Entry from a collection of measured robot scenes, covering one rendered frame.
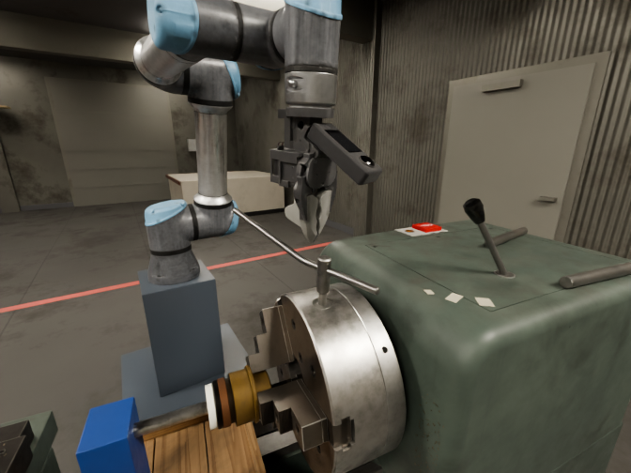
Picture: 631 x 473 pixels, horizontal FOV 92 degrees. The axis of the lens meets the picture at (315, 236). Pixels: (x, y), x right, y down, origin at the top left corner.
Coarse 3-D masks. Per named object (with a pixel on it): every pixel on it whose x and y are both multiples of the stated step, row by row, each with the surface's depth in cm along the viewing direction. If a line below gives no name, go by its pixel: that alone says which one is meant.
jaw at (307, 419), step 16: (288, 384) 52; (304, 384) 52; (272, 400) 48; (288, 400) 48; (304, 400) 48; (272, 416) 48; (288, 416) 46; (304, 416) 44; (320, 416) 44; (304, 432) 42; (320, 432) 43; (336, 432) 43; (304, 448) 43
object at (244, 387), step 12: (240, 372) 52; (264, 372) 54; (216, 384) 50; (228, 384) 50; (240, 384) 50; (252, 384) 50; (264, 384) 52; (216, 396) 48; (228, 396) 49; (240, 396) 49; (252, 396) 49; (216, 408) 47; (228, 408) 48; (240, 408) 48; (252, 408) 49; (228, 420) 48; (240, 420) 49; (252, 420) 50
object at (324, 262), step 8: (320, 256) 49; (328, 256) 49; (320, 264) 48; (328, 264) 48; (320, 272) 49; (320, 280) 49; (328, 280) 49; (320, 288) 50; (328, 288) 50; (320, 296) 51; (320, 304) 51
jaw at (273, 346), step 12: (264, 312) 57; (276, 312) 58; (264, 324) 57; (276, 324) 57; (264, 336) 56; (276, 336) 56; (288, 336) 57; (264, 348) 55; (276, 348) 55; (288, 348) 56; (252, 360) 53; (264, 360) 54; (276, 360) 55; (288, 360) 55; (252, 372) 53
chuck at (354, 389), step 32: (288, 320) 56; (320, 320) 48; (352, 320) 49; (320, 352) 44; (352, 352) 46; (320, 384) 45; (352, 384) 44; (352, 416) 43; (384, 416) 45; (320, 448) 48; (352, 448) 44
